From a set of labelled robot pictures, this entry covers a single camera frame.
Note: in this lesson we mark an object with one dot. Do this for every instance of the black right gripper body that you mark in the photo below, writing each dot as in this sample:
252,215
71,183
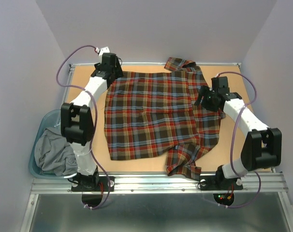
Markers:
209,103

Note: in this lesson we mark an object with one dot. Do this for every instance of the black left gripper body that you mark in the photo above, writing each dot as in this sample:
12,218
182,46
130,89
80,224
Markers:
117,71

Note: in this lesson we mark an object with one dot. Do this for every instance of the red blue plaid flannel shirt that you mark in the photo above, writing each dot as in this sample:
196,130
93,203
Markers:
150,114

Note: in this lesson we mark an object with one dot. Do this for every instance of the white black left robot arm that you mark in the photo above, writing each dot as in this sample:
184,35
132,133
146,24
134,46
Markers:
78,123

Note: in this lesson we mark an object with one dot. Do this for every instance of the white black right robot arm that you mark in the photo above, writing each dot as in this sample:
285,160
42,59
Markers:
262,146

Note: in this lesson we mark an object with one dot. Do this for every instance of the clear blue plastic bin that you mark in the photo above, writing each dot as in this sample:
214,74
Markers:
51,119

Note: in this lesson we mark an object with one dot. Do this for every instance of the grey crumpled shirt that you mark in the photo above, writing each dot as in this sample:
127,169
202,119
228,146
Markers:
54,154

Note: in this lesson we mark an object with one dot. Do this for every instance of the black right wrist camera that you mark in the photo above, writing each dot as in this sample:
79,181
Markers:
220,85

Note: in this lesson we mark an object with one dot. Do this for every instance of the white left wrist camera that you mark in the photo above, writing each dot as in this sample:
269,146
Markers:
101,51

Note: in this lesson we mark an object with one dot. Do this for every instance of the aluminium back table rail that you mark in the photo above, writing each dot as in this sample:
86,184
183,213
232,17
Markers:
163,63

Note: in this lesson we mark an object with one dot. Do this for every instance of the aluminium table rail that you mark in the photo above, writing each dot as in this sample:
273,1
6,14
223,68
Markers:
163,63
154,183

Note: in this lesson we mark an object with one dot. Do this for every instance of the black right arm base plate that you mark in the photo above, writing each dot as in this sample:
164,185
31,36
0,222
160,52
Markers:
212,183

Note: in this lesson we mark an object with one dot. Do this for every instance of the aluminium front table rail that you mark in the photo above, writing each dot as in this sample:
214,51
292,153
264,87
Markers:
154,183

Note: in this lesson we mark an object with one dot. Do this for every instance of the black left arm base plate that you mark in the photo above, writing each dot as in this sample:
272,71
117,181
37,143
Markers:
105,184

